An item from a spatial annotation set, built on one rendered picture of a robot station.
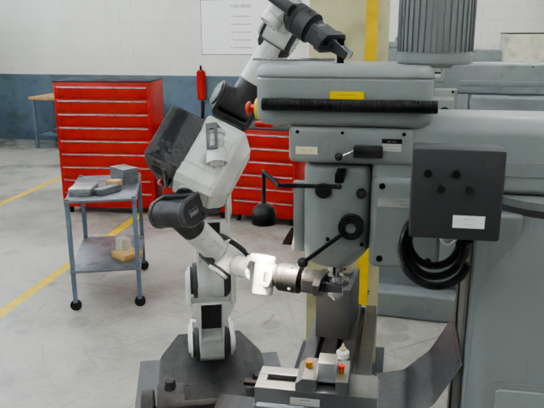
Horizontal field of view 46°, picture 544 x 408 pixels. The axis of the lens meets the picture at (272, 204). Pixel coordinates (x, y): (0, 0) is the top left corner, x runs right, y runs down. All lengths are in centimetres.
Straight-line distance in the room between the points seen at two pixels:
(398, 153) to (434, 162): 26
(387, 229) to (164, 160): 77
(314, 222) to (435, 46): 57
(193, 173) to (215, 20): 922
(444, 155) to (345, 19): 215
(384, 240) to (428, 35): 55
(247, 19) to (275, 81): 940
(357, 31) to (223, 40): 777
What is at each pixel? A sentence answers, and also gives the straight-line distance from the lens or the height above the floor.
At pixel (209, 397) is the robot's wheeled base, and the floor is 59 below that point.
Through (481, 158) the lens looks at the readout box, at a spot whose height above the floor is 171.
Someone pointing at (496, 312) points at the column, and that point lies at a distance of 180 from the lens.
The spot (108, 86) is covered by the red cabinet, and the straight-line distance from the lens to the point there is 708.
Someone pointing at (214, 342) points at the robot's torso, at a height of 72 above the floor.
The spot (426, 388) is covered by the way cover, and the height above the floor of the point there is 94.
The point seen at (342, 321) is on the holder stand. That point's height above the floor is 100.
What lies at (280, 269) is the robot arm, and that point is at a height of 127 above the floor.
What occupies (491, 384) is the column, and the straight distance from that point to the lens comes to 188.
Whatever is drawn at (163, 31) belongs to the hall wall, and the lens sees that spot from 1154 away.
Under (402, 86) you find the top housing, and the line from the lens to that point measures 169.
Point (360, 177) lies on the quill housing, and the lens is 177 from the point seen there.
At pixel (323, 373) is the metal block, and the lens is 188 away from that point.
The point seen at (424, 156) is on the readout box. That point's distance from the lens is 147.
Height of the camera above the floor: 198
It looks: 15 degrees down
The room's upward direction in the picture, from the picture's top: straight up
